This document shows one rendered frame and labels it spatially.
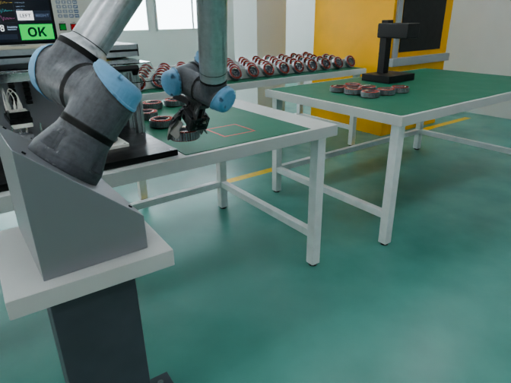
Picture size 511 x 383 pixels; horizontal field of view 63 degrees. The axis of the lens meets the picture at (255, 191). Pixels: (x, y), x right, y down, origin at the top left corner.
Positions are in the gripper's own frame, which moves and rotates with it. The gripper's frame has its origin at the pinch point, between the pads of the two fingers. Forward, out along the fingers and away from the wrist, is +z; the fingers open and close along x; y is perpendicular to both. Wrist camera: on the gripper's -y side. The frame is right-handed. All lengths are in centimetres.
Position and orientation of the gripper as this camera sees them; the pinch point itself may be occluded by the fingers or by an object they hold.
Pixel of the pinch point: (184, 134)
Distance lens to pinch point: 156.4
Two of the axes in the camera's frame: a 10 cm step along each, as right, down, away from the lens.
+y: 5.1, 7.4, -4.4
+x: 8.1, -2.3, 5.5
